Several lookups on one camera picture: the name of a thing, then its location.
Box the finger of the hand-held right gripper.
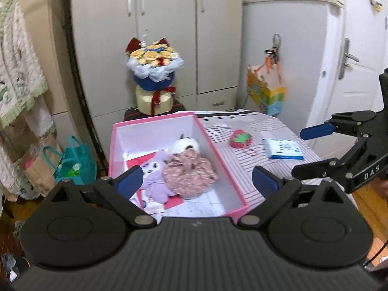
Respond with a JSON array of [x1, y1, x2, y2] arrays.
[[291, 135, 379, 185], [299, 110, 379, 141]]

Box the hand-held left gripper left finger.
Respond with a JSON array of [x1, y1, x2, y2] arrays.
[[50, 165, 158, 228]]

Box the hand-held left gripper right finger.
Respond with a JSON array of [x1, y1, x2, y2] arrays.
[[236, 166, 348, 228]]

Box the purple plush doll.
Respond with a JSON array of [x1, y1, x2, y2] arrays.
[[139, 149, 178, 203]]

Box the pink cardboard box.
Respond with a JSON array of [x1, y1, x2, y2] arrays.
[[108, 112, 250, 219]]

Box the pink floral scrunchie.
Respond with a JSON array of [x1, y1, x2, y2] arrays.
[[163, 151, 219, 199]]

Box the white and brown plush cat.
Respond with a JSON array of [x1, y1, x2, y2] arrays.
[[168, 134, 201, 156]]

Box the blue wet wipes pack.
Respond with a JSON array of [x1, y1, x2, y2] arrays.
[[262, 138, 305, 160]]

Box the red strawberry plush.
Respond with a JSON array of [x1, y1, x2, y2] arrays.
[[229, 130, 253, 155]]

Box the teal tote bag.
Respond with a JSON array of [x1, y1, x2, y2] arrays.
[[42, 135, 98, 185]]

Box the colourful paper gift bag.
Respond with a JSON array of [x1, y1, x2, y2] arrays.
[[246, 65, 287, 116]]

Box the white printed paper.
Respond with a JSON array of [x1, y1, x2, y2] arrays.
[[182, 188, 226, 217]]

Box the black stool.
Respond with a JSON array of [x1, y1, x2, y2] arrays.
[[124, 100, 186, 123]]

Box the white door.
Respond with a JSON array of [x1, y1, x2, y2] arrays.
[[306, 0, 388, 146]]

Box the orange hanging ornament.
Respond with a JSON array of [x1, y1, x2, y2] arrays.
[[264, 33, 284, 82]]

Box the brown paper bag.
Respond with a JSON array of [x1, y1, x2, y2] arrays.
[[19, 133, 65, 197]]

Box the flower bouquet in blue wrap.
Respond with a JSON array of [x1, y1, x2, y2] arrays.
[[124, 37, 185, 116]]

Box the white hanging cloth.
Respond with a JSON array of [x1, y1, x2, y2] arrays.
[[24, 97, 58, 138]]

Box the beige wardrobe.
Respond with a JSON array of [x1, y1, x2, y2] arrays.
[[70, 0, 246, 119]]

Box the white and green knit garment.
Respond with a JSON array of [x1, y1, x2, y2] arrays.
[[0, 0, 49, 131]]

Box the silver door handle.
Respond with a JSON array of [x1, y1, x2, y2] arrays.
[[339, 37, 360, 80]]

